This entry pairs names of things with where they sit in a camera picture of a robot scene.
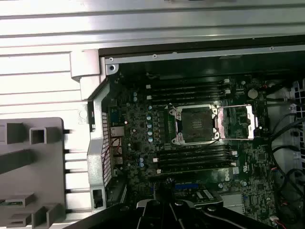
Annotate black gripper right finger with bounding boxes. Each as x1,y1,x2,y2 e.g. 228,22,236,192
169,200,203,229

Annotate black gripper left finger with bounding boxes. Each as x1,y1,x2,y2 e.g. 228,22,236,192
136,199,171,229

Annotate metal socket cover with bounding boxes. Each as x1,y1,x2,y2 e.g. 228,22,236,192
215,104,260,141

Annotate CPU socket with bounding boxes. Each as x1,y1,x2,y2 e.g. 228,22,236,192
168,103,221,146

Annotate black RAM slot row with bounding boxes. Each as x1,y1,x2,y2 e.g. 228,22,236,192
146,77,231,102
153,145,238,173

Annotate thin metal locking lever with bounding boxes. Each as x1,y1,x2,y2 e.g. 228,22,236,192
164,139,224,147

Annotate green motherboard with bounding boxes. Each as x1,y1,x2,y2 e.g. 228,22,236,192
108,71,281,229

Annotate black open PC case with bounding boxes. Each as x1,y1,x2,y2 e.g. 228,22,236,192
70,33,305,229

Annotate grey parts rack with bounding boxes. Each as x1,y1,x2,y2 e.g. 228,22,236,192
0,116,66,229

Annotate round coin battery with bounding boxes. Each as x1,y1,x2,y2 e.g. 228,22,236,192
247,88,259,100

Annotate metal drive cage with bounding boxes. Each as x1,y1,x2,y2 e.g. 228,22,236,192
287,80,305,115

